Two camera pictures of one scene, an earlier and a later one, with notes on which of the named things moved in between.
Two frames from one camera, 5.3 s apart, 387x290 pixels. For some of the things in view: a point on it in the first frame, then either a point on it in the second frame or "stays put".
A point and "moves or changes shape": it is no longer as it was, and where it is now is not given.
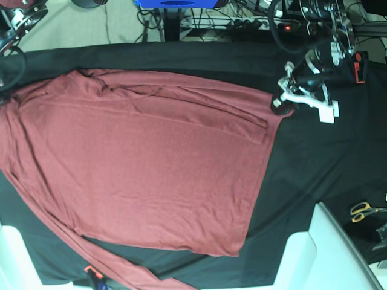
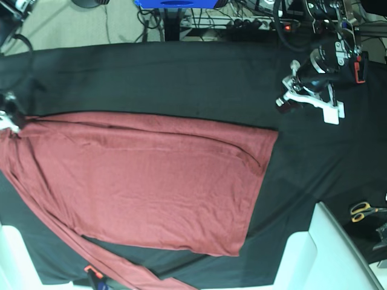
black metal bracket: x=383 y=232 stays put
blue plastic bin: x=176 y=3 stays put
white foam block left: x=17 y=271 stays put
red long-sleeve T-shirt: x=139 y=158 moves or changes shape
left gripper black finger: x=285 y=107 to x=290 y=107
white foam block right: x=323 y=258 stays put
